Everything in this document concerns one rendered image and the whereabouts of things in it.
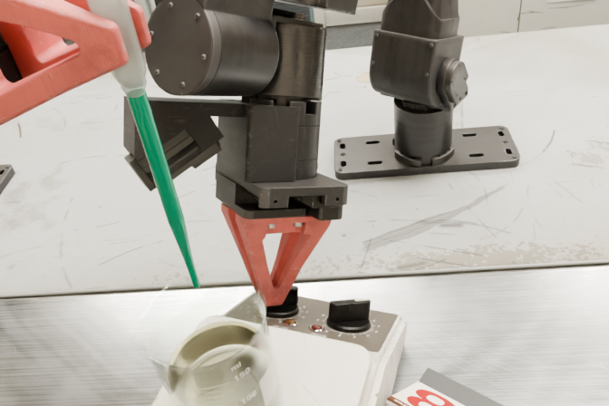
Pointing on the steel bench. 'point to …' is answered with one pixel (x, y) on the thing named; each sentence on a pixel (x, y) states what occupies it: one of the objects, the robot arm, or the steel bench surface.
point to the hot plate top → (314, 370)
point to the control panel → (307, 314)
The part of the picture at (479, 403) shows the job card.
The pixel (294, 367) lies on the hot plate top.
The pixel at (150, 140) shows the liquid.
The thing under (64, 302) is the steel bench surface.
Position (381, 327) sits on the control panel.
